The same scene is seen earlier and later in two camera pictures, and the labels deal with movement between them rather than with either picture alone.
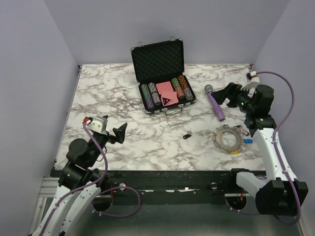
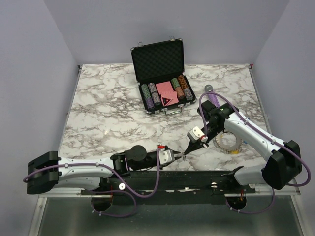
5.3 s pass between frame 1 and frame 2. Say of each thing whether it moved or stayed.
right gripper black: moved
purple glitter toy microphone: stayed
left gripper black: moved
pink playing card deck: stayed
